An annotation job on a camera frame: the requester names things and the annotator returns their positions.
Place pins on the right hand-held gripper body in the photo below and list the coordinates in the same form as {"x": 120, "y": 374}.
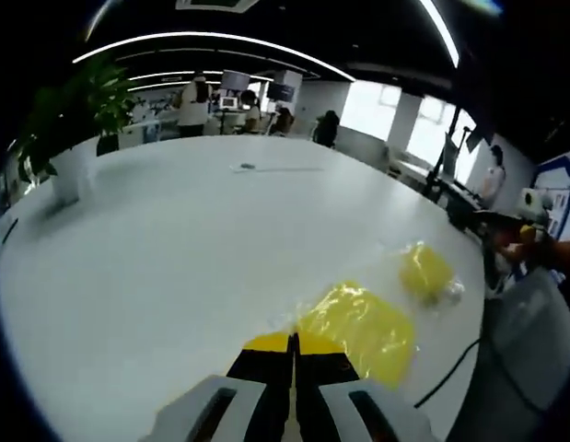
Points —
{"x": 538, "y": 205}

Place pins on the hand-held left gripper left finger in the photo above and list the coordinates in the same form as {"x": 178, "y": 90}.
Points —
{"x": 266, "y": 391}

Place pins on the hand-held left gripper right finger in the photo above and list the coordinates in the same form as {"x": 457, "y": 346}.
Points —
{"x": 326, "y": 396}

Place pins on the yellow rectangular silicone block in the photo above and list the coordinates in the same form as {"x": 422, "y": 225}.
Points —
{"x": 358, "y": 331}

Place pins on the yellow round silicone block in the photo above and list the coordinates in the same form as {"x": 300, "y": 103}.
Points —
{"x": 425, "y": 274}

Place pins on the black monitor stand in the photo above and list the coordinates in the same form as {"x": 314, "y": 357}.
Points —
{"x": 450, "y": 175}

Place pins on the grey mesh office chair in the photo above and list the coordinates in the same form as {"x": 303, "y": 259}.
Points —
{"x": 524, "y": 350}

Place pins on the grey desk partition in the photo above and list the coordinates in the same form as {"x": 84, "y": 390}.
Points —
{"x": 363, "y": 147}

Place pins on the straight ceiling light strip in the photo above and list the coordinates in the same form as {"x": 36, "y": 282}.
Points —
{"x": 443, "y": 32}

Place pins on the small dark table object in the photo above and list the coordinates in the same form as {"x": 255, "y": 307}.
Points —
{"x": 247, "y": 166}

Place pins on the hanging display screen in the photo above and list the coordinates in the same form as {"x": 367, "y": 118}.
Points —
{"x": 235, "y": 79}
{"x": 282, "y": 90}

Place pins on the green leafy plant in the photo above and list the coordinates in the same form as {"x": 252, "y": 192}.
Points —
{"x": 82, "y": 110}

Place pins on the long curved ceiling light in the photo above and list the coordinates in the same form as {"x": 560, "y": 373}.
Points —
{"x": 211, "y": 38}

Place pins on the ceiling air vent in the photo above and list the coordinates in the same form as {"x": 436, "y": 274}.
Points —
{"x": 217, "y": 3}

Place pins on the blue white wall poster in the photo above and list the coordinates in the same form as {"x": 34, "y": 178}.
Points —
{"x": 558, "y": 193}

